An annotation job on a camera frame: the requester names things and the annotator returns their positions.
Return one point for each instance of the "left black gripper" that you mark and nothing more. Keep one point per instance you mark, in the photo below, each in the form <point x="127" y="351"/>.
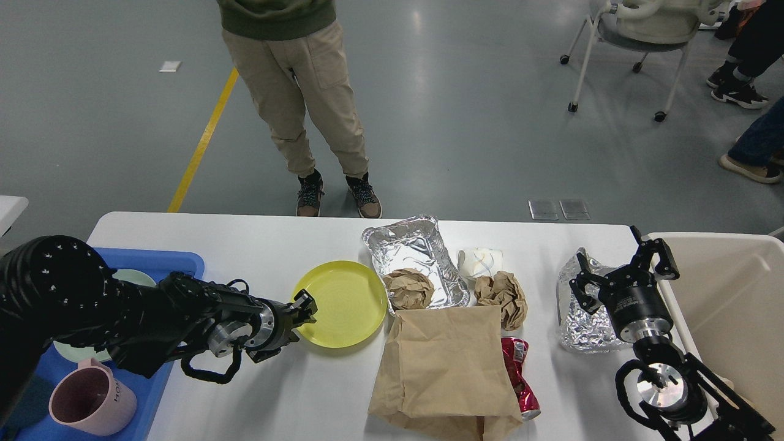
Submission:
<point x="277" y="324"/>

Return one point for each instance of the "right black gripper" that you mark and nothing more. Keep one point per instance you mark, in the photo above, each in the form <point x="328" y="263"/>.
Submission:
<point x="635" y="307"/>

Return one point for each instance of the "yellow plate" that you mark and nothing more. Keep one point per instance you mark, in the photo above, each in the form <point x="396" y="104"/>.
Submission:
<point x="351" y="303"/>

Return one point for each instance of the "pink mug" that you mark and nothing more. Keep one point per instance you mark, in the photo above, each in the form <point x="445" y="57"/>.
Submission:
<point x="91" y="399"/>

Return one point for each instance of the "dark teal mug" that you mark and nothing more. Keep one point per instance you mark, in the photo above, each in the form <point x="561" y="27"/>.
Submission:
<point x="33" y="406"/>

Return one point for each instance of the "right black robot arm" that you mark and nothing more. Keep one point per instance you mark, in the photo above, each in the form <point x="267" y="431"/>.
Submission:
<point x="661" y="388"/>

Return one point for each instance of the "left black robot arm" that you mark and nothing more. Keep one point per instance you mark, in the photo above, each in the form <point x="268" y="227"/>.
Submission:
<point x="58" y="288"/>

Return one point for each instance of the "crumpled aluminium foil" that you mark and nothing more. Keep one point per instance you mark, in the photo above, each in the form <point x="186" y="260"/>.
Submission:
<point x="578" y="330"/>

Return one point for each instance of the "metal floor plate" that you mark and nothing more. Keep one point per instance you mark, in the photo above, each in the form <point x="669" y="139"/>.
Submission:
<point x="574" y="209"/>
<point x="543" y="210"/>

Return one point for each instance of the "beige plastic bin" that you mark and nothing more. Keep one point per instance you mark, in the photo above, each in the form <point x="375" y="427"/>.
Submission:
<point x="727" y="305"/>

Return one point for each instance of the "crumpled brown paper wad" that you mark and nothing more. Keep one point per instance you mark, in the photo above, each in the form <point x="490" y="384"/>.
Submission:
<point x="504" y="290"/>

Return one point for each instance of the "crumpled brown paper ball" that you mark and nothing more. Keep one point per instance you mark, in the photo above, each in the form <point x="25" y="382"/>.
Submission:
<point x="409" y="289"/>

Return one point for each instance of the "crushed red can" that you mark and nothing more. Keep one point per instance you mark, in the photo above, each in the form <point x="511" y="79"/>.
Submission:
<point x="514" y="353"/>

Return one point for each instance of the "light green plate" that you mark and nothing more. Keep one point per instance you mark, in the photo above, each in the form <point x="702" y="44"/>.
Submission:
<point x="76" y="355"/>

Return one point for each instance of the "aluminium foil tray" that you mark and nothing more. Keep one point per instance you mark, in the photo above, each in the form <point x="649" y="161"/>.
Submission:
<point x="416" y="243"/>

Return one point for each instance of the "brown paper bag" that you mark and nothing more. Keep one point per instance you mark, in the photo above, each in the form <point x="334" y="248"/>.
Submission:
<point x="442" y="373"/>

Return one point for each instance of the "white office chair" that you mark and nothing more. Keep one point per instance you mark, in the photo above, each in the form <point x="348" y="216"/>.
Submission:
<point x="645" y="27"/>

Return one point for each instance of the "blue plastic tray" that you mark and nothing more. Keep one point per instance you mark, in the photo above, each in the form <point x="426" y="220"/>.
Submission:
<point x="54" y="367"/>

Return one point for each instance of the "person in khaki trousers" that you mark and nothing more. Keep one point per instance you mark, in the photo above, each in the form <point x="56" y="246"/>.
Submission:
<point x="291" y="56"/>

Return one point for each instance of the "person in black sneakers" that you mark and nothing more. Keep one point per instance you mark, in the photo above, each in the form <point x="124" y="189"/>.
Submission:
<point x="758" y="45"/>

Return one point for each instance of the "white side table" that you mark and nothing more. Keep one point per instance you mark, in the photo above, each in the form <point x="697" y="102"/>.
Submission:
<point x="11" y="208"/>

